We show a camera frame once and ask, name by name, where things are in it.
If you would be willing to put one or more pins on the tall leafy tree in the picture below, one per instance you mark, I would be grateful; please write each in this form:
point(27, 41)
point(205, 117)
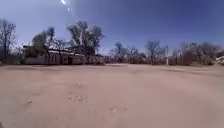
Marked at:
point(85, 36)

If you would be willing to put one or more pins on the row of bare trees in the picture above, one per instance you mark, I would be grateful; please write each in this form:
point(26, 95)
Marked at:
point(160, 55)

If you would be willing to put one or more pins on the low pale building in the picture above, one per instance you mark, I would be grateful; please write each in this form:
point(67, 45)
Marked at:
point(56, 57)

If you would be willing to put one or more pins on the small pale structure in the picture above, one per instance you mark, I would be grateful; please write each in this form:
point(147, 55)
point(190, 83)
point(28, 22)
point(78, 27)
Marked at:
point(220, 60)

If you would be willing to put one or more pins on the bare tree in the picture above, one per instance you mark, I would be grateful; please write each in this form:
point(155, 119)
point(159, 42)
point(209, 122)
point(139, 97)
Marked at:
point(6, 40)

